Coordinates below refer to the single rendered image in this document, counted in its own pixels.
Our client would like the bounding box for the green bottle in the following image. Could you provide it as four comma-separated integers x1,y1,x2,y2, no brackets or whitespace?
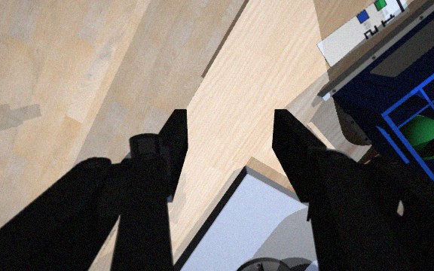
399,114,434,160

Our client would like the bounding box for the white paper pick list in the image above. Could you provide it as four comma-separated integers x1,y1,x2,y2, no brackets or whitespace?
317,0,410,67

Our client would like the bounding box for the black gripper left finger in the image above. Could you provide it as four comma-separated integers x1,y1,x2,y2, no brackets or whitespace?
0,109,188,271

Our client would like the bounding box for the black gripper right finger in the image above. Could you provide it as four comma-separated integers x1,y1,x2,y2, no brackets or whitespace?
272,109,434,271

